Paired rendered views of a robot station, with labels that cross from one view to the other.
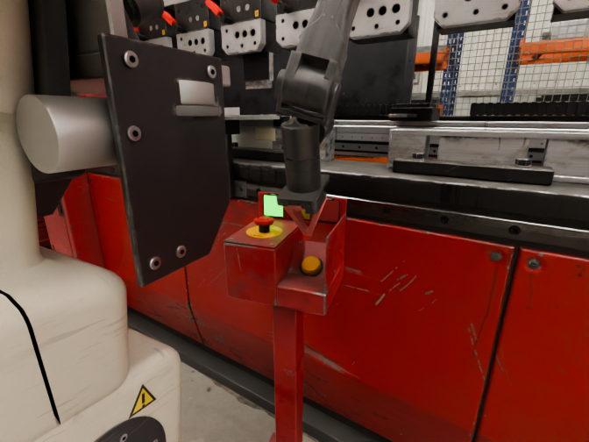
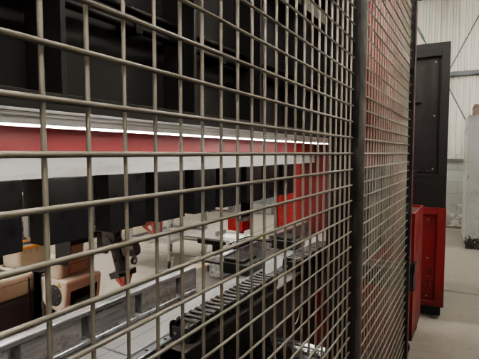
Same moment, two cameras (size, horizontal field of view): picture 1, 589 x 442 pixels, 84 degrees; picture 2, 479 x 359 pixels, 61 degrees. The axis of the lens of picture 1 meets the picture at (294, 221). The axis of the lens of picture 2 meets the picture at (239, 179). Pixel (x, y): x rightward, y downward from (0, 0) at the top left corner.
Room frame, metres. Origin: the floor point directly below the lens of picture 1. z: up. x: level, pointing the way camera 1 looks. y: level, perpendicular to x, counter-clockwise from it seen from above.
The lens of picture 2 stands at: (0.98, -1.78, 1.40)
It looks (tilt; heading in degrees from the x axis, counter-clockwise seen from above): 4 degrees down; 87
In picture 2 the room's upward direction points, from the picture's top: straight up
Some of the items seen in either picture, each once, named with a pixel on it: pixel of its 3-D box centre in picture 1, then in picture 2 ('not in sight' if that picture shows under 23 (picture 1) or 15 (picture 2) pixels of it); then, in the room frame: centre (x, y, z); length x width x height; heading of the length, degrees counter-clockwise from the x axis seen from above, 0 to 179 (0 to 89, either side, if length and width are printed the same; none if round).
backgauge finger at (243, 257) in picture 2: (408, 112); (223, 260); (0.99, -0.33, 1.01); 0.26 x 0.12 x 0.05; 147
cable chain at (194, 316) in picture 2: (555, 109); (232, 300); (1.01, -0.75, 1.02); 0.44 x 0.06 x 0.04; 57
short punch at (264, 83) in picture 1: (258, 71); (244, 211); (1.09, 0.11, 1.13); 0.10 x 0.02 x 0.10; 57
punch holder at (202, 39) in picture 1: (202, 32); (265, 180); (1.20, 0.30, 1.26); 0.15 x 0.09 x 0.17; 57
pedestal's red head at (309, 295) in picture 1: (287, 246); not in sight; (0.61, 0.01, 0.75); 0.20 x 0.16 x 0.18; 70
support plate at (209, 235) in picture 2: (226, 117); (217, 236); (0.96, 0.19, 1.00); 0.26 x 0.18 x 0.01; 147
